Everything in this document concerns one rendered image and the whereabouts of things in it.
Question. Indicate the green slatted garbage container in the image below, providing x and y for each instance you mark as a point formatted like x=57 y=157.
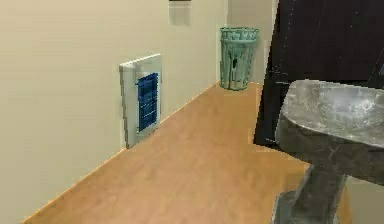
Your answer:
x=238 y=56

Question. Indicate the black cabinet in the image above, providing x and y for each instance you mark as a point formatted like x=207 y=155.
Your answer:
x=320 y=43

